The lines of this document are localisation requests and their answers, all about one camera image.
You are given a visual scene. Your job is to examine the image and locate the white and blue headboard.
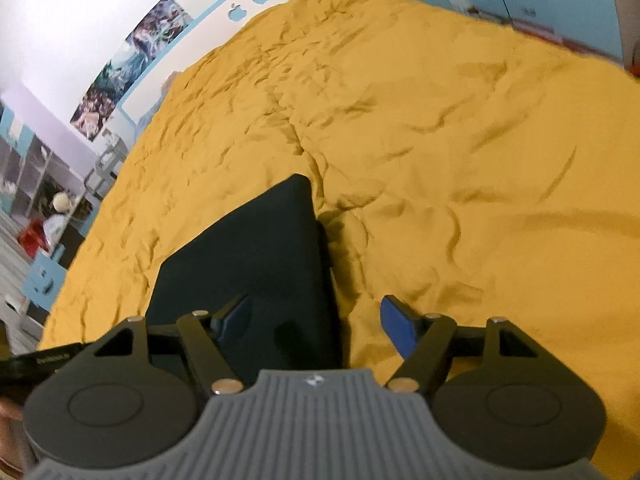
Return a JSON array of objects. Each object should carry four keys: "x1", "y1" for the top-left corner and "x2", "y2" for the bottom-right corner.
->
[{"x1": 120, "y1": 0, "x2": 331, "y2": 128}]

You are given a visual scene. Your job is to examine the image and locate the pale blue cloth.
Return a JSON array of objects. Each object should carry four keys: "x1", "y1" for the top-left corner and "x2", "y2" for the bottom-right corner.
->
[{"x1": 45, "y1": 212, "x2": 69, "y2": 241}]

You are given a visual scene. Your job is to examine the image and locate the yellow blanket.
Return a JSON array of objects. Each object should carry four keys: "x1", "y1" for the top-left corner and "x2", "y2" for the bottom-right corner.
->
[{"x1": 35, "y1": 0, "x2": 640, "y2": 480}]

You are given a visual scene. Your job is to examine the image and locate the grey chair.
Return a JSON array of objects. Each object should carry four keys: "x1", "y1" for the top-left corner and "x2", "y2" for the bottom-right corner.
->
[{"x1": 82, "y1": 132, "x2": 129, "y2": 196}]

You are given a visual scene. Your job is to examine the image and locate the blue smiley face stool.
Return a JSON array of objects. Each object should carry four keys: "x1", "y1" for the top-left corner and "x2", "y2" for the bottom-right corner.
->
[{"x1": 22, "y1": 252, "x2": 69, "y2": 313}]

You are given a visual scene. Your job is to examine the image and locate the white and blue shelf unit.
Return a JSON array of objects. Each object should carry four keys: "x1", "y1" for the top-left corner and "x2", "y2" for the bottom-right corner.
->
[{"x1": 0, "y1": 100, "x2": 97, "y2": 241}]

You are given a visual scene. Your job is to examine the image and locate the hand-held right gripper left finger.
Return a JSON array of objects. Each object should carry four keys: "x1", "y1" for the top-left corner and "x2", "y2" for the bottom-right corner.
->
[{"x1": 90, "y1": 293, "x2": 252, "y2": 396}]

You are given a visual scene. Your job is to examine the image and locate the black pants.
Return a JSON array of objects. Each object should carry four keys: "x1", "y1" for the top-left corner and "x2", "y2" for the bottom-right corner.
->
[{"x1": 144, "y1": 174, "x2": 347, "y2": 392}]

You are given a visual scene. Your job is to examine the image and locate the red bag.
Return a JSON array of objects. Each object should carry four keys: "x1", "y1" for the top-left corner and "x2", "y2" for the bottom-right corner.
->
[{"x1": 19, "y1": 219, "x2": 51, "y2": 254}]

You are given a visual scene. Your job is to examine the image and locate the blue wardrobe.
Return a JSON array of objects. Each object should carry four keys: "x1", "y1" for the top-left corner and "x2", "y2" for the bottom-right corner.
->
[{"x1": 450, "y1": 0, "x2": 626, "y2": 68}]

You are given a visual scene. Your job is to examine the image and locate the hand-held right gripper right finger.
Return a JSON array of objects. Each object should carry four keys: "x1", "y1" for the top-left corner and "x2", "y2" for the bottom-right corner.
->
[{"x1": 379, "y1": 295, "x2": 547, "y2": 395}]

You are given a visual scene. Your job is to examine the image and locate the person's left hand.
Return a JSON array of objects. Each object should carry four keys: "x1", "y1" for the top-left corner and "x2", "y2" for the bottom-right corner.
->
[{"x1": 0, "y1": 396, "x2": 32, "y2": 479}]

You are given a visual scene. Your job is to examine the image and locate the wall poster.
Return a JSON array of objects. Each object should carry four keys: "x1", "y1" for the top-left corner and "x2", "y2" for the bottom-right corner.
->
[
  {"x1": 125, "y1": 0, "x2": 194, "y2": 61},
  {"x1": 94, "y1": 45, "x2": 152, "y2": 103},
  {"x1": 70, "y1": 85, "x2": 119, "y2": 140}
]

